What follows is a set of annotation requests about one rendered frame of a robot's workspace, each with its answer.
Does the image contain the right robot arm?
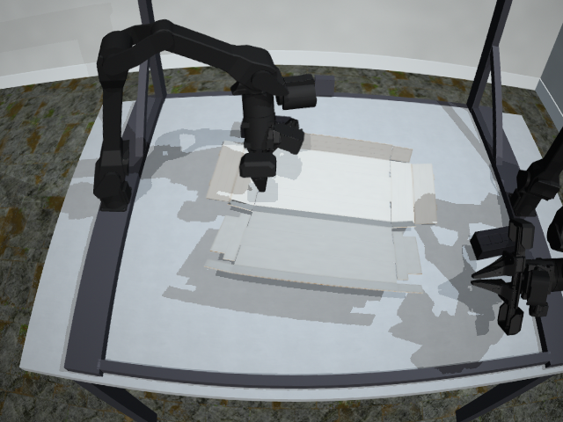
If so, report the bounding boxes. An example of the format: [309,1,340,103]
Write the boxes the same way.
[93,19,317,212]

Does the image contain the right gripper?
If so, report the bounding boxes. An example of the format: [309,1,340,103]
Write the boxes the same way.
[239,112,277,192]

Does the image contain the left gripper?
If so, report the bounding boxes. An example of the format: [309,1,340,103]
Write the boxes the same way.
[471,218,558,336]

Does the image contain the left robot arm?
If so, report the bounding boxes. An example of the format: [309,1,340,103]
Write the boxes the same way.
[508,127,563,317]

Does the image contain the white cardboard blank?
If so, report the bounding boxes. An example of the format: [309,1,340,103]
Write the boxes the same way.
[204,133,437,294]

